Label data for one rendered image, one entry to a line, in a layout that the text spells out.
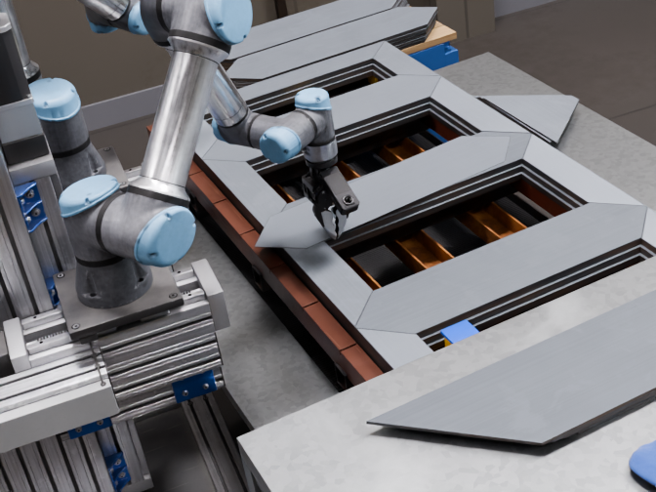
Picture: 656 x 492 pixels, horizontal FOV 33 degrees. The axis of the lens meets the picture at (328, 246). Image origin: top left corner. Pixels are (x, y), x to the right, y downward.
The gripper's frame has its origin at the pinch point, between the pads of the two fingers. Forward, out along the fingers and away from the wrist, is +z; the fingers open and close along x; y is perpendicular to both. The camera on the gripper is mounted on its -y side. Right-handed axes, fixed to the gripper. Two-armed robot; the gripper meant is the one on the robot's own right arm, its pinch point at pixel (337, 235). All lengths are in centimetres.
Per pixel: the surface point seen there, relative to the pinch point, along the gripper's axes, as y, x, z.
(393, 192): 9.3, -20.0, 0.7
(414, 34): 95, -75, 4
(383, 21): 106, -70, 2
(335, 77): 81, -40, 2
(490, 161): 7.0, -46.2, 0.6
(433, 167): 13.5, -33.8, 0.7
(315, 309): -17.0, 14.3, 4.5
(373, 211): 5.0, -12.1, 0.7
